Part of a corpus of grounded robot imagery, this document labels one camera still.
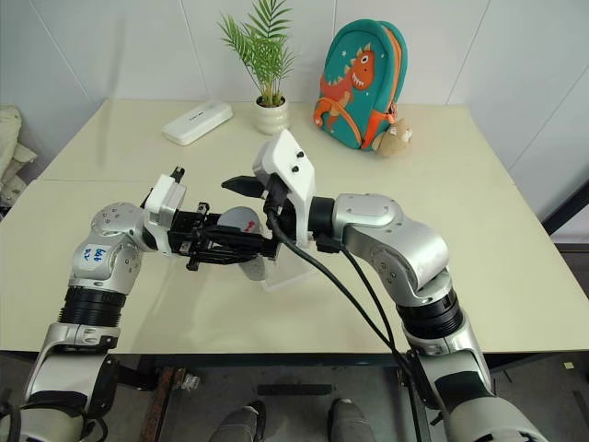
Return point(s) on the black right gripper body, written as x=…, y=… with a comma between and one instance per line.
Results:
x=286, y=215

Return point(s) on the clear plastic box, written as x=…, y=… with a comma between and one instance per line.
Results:
x=294, y=271

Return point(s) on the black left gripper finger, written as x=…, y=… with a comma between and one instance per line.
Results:
x=234, y=234
x=230, y=255

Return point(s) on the black slanted metal bar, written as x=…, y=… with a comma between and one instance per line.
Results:
x=568, y=207

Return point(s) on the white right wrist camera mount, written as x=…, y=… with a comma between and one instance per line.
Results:
x=290, y=156

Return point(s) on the dark table frame rail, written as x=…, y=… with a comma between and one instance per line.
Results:
x=276, y=360

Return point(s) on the white rectangular case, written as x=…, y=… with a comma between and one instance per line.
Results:
x=197, y=122

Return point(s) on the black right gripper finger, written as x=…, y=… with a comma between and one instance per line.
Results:
x=241, y=185

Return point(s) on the teal dinosaur backpack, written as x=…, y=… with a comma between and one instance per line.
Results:
x=359, y=83

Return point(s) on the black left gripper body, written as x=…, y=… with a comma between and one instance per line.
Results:
x=184, y=230

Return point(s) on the cream crumpled cloth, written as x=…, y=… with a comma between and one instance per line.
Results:
x=11, y=147

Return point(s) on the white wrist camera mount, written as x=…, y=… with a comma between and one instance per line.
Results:
x=290, y=156
x=162, y=202

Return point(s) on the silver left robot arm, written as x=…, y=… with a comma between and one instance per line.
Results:
x=106, y=267

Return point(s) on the grey rounded shape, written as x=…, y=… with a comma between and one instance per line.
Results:
x=352, y=421
x=239, y=423

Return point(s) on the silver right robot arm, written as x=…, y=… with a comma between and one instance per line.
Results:
x=405, y=248

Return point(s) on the white ribbed plant pot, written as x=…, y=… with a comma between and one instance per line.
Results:
x=271, y=117

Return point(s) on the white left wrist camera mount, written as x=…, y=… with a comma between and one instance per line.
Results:
x=162, y=202

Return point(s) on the rusty metal table leg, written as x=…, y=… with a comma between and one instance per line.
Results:
x=161, y=400

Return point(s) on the grey round plastic jar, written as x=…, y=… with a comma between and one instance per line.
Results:
x=237, y=217

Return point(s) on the green artificial palm plant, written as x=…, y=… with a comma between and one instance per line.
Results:
x=264, y=50

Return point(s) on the beige plush toy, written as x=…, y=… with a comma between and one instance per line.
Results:
x=396, y=138

